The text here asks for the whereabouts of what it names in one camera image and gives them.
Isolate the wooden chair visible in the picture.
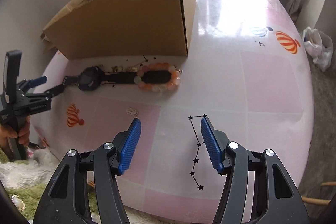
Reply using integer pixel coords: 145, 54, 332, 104
301, 181, 335, 207

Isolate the small pearl hair clip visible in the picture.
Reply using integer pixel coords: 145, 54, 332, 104
126, 107, 139, 117

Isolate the black phone on gripper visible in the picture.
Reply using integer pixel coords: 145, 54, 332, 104
3, 50, 22, 104

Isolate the gold pearl brooch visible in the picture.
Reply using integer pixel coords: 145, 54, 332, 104
125, 64, 142, 72

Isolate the oval white gem brooch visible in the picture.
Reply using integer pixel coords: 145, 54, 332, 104
11, 194, 26, 212

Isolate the brown cardboard box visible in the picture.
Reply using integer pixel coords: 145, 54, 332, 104
43, 0, 196, 60

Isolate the white plastic bag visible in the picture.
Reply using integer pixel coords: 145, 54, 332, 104
302, 27, 334, 72

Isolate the orange pink bead bracelet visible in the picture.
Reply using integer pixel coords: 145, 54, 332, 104
133, 62, 183, 93

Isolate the black wrist watch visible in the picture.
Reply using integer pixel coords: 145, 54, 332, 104
65, 66, 173, 91

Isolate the person's hand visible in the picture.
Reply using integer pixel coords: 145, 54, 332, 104
0, 117, 32, 148

